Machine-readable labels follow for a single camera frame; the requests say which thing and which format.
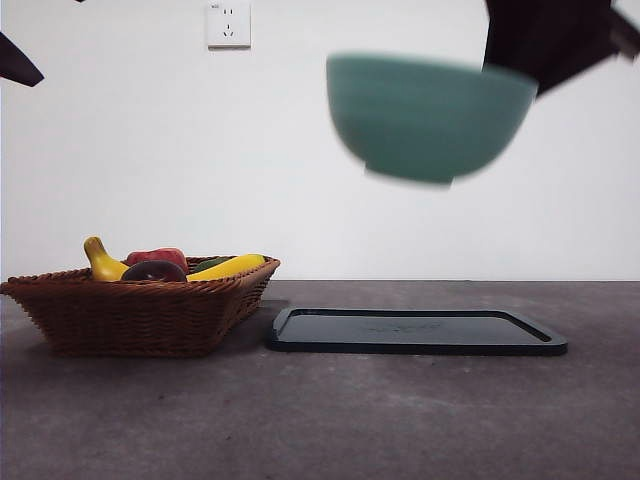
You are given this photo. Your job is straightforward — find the teal bowl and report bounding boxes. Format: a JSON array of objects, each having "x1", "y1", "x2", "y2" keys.
[{"x1": 325, "y1": 49, "x2": 539, "y2": 186}]

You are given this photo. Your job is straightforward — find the dark purple plum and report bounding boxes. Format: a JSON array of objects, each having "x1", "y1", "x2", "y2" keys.
[{"x1": 121, "y1": 260, "x2": 188, "y2": 284}]

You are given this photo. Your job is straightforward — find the curved yellow banana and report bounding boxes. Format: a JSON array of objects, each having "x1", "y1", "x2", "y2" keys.
[{"x1": 83, "y1": 236, "x2": 130, "y2": 282}]

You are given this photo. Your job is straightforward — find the red apple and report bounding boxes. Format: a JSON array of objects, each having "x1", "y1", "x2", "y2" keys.
[{"x1": 124, "y1": 247, "x2": 189, "y2": 274}]

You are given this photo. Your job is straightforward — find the dark green vegetable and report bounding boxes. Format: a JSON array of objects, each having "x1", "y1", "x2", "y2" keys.
[{"x1": 189, "y1": 257, "x2": 236, "y2": 274}]

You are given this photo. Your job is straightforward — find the brown wicker basket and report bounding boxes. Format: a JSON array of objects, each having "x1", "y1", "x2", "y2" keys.
[{"x1": 0, "y1": 255, "x2": 281, "y2": 359}]

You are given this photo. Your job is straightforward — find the dark rectangular tray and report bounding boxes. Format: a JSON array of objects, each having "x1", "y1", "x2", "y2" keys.
[{"x1": 263, "y1": 306, "x2": 569, "y2": 357}]

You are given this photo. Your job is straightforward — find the white wall socket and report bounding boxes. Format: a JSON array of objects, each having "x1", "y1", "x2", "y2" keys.
[{"x1": 207, "y1": 0, "x2": 252, "y2": 50}]

